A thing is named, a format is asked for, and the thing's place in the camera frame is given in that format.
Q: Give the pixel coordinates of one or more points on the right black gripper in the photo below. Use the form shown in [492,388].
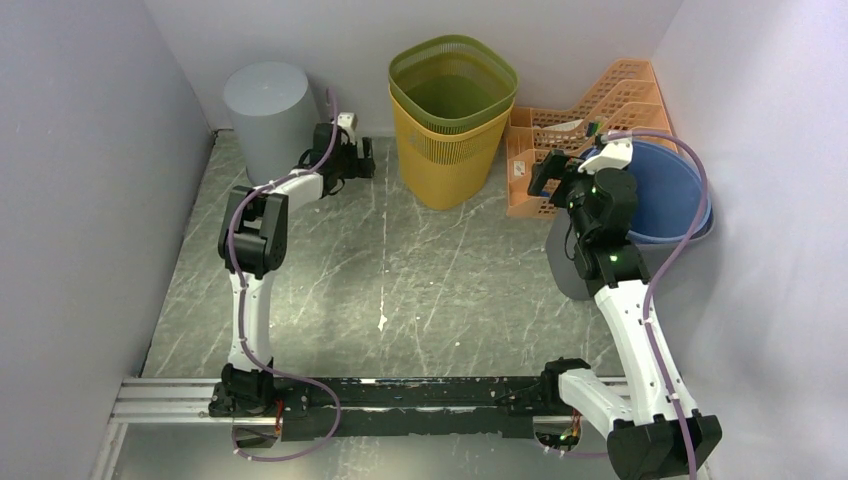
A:
[556,165]

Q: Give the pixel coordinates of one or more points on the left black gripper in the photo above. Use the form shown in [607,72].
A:
[363,168]

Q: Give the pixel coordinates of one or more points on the light grey plastic bin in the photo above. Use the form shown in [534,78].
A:
[273,112]

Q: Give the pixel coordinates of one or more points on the olive green mesh bin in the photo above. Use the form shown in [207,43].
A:
[452,83]

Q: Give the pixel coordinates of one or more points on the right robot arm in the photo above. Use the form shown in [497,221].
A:
[658,431]

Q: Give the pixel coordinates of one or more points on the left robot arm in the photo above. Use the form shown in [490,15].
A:
[253,245]

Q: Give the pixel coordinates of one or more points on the yellow mesh bin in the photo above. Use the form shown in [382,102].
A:
[441,170]

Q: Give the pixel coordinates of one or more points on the orange mesh file organizer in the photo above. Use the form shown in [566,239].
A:
[625,97]

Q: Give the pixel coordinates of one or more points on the blue plastic bin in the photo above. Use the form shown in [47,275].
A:
[669,191]

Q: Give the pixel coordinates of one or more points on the dark grey mesh bin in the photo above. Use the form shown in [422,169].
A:
[558,248]

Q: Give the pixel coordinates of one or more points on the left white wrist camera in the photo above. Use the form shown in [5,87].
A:
[347,121]

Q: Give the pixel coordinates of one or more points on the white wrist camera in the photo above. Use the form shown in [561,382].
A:
[347,121]
[612,154]

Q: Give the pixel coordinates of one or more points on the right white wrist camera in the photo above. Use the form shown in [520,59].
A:
[612,154]

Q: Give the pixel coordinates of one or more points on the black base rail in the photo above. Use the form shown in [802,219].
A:
[265,411]

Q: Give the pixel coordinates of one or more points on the aluminium frame rail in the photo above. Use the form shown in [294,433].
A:
[158,429]

